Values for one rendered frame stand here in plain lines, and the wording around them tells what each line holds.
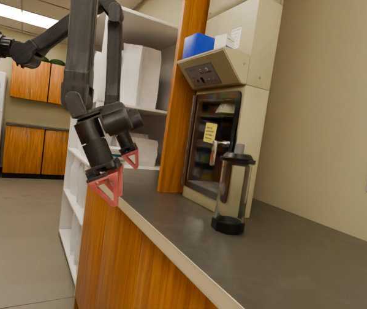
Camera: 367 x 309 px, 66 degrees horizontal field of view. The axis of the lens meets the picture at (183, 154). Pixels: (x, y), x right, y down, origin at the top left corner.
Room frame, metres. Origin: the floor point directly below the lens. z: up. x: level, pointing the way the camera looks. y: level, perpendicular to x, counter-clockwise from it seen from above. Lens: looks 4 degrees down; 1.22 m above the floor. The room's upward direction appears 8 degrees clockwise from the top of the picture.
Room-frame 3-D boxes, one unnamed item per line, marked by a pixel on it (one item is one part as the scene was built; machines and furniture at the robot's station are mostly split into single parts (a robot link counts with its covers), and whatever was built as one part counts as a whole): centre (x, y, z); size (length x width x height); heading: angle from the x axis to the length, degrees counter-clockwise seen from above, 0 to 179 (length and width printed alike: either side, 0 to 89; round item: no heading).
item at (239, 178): (0.87, -0.17, 1.06); 0.11 x 0.11 x 0.21
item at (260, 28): (1.18, -0.21, 1.33); 0.32 x 0.25 x 0.77; 30
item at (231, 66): (1.09, -0.05, 1.46); 0.32 x 0.11 x 0.10; 30
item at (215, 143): (1.01, -0.12, 1.17); 0.05 x 0.03 x 0.10; 120
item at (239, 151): (0.87, -0.17, 1.18); 0.09 x 0.09 x 0.07
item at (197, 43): (1.16, -0.01, 1.56); 0.10 x 0.10 x 0.09; 30
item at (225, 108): (1.12, -0.09, 1.19); 0.30 x 0.01 x 0.40; 30
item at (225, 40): (1.02, -0.09, 1.54); 0.05 x 0.05 x 0.06; 46
